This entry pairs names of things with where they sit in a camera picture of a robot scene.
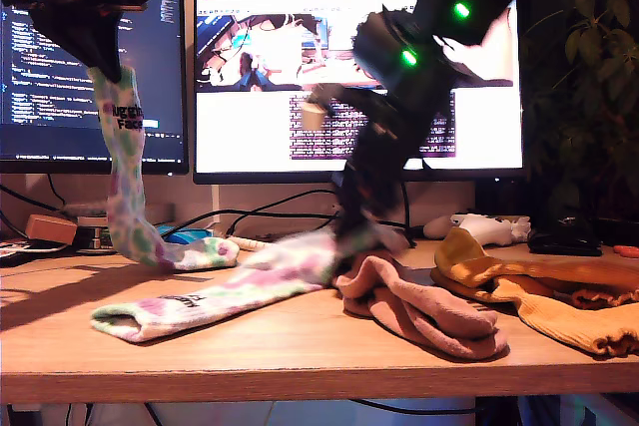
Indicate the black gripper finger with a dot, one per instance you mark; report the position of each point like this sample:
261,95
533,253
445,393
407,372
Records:
349,226
107,47
65,34

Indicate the pink ankle sock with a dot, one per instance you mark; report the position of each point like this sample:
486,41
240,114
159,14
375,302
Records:
474,346
424,301

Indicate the yellow ribbed frilly sock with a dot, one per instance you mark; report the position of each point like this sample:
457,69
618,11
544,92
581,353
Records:
459,251
564,326

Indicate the tie-dye Hugging Face sock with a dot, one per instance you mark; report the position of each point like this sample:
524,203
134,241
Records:
224,296
125,171

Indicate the dark code computer monitor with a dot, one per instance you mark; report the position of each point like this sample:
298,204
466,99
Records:
160,72

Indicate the beige rounded device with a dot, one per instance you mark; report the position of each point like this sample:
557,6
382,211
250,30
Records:
437,229

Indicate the white game controller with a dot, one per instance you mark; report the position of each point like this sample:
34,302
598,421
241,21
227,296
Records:
494,231

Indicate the white screen computer monitor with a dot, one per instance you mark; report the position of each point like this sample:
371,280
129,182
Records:
239,136

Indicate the blue peppermint packet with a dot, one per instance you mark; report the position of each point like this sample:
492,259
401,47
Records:
192,234

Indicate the grey flat box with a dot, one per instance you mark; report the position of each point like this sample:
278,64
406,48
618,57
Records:
165,211

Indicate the plain brown cardboard box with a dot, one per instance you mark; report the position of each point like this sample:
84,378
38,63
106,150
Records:
50,231

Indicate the black rounded case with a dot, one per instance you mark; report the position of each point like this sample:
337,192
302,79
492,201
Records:
564,246

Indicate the green leafy house plant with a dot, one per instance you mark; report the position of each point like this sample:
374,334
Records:
599,72

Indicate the black pad with stickers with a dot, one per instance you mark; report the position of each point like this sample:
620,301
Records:
15,256

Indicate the black table leg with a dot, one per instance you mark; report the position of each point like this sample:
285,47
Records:
499,413

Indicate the small orange object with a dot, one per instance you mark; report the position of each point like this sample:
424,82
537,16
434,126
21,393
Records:
626,251

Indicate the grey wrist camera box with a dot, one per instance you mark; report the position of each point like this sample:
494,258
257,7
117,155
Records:
319,109

